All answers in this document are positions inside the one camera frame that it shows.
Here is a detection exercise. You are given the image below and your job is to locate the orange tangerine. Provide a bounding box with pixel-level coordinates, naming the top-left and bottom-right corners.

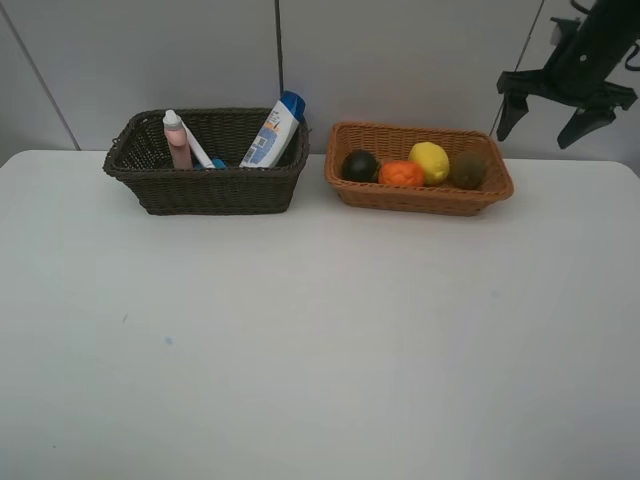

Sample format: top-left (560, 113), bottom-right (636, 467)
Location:
top-left (378, 161), bottom-right (425, 187)

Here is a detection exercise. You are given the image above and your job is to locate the pink bottle white cap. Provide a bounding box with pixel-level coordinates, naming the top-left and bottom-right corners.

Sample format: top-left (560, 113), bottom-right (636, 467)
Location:
top-left (163, 109), bottom-right (193, 170)

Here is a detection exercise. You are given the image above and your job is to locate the yellow lemon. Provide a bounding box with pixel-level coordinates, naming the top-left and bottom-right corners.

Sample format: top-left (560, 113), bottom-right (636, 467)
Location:
top-left (409, 142), bottom-right (450, 186)

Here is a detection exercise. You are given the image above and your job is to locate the white marker pink tip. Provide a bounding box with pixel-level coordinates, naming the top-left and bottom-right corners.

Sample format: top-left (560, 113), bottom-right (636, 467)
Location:
top-left (182, 123), bottom-right (215, 169)

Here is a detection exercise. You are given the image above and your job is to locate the brown kiwi fruit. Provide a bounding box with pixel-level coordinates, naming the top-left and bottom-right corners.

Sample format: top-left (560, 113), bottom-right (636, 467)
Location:
top-left (449, 151), bottom-right (486, 190)

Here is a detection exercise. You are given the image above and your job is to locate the dark purple mangosteen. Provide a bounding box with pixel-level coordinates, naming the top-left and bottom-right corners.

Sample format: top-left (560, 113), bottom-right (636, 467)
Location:
top-left (341, 150), bottom-right (380, 183)

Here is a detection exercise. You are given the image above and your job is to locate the dark brown wicker basket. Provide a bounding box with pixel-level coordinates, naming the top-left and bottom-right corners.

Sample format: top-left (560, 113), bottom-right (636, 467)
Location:
top-left (103, 108), bottom-right (309, 216)

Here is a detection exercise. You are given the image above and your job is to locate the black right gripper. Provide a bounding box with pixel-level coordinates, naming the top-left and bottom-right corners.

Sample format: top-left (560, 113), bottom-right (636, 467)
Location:
top-left (496, 17), bottom-right (638, 149)

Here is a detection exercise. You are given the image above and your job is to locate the white shampoo bottle blue cap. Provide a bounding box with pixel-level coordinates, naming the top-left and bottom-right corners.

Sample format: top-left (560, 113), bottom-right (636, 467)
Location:
top-left (240, 91), bottom-right (306, 168)

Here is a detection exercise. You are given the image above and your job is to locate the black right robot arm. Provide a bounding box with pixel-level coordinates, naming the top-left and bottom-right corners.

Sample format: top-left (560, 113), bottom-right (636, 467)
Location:
top-left (496, 0), bottom-right (639, 150)

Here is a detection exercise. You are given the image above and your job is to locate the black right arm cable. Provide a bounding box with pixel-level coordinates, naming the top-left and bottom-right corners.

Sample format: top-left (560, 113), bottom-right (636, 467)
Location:
top-left (569, 0), bottom-right (640, 71)

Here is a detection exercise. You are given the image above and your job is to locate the orange wicker basket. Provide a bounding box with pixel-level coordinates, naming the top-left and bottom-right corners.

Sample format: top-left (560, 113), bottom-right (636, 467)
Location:
top-left (324, 121), bottom-right (514, 216)

